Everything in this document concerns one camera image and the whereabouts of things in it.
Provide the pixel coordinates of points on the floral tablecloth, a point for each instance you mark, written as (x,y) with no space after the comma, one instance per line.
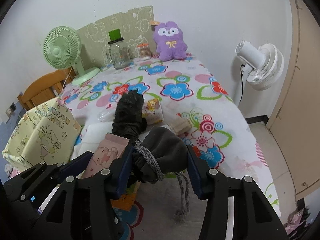
(219,135)

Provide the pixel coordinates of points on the yellow snack packet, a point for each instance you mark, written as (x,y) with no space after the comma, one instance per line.
(152,111)

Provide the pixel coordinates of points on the green orange packet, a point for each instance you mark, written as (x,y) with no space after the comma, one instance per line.
(127,200)

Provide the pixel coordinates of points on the green desk fan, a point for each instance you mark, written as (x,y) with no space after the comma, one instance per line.
(62,49)

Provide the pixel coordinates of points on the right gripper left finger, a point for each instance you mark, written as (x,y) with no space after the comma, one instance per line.
(81,208)

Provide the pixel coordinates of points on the clear plastic packet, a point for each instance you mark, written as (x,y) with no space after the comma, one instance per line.
(106,115)

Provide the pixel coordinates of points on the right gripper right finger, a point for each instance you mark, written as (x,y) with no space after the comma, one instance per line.
(254,216)

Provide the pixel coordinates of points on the glass jar with green lid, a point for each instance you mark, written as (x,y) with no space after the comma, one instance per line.
(118,51)

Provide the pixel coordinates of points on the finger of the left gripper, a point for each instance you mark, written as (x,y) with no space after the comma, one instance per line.
(27,191)

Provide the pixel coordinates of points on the green cartoon cardboard panel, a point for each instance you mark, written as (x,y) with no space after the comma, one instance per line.
(134,26)

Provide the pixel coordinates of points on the small orange lid jar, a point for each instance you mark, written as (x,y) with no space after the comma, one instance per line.
(144,51)

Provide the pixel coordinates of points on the dark grey drawstring pouch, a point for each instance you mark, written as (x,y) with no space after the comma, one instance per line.
(161,152)

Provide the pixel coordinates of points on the black plastic bag bundle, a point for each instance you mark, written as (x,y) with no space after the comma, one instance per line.
(128,121)

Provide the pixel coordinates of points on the white standing fan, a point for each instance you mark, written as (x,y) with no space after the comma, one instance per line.
(261,67)

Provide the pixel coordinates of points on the purple plush toy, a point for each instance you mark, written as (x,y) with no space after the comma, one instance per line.
(169,42)

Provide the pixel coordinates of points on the small white tissue pack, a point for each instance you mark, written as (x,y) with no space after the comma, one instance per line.
(179,125)

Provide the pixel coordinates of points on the pink wet wipes pack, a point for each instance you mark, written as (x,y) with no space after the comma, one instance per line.
(109,149)

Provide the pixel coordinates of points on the yellow cartoon fabric storage box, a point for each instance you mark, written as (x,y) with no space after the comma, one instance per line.
(46,133)

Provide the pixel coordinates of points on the beige door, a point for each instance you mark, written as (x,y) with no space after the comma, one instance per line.
(294,122)

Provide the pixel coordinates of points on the wooden headboard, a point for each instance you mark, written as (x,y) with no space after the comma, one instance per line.
(45,88)

